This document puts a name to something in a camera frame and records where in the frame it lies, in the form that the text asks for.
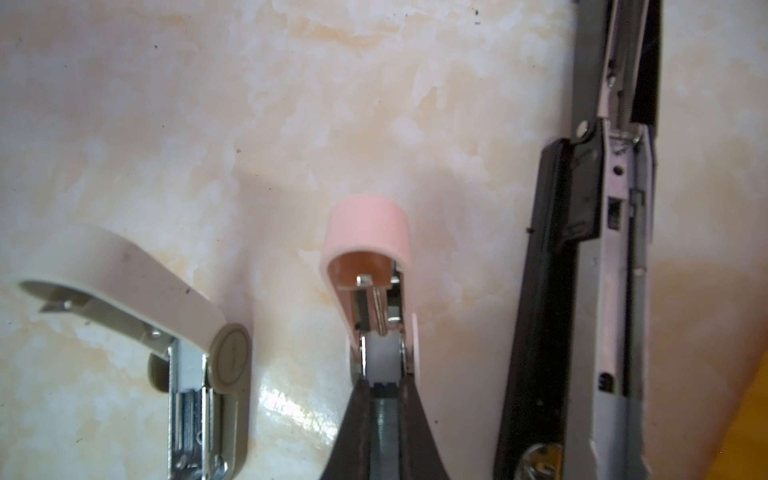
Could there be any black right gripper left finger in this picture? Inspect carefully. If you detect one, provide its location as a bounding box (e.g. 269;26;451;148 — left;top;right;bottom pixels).
320;378;372;480

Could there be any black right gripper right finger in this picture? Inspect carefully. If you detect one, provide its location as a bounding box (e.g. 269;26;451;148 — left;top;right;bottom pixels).
398;375;449;480

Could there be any staple strip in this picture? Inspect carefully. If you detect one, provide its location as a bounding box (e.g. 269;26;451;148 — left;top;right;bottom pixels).
370;398;400;480

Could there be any yellow plastic tray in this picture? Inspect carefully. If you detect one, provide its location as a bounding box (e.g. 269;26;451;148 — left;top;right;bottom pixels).
706;354;767;480

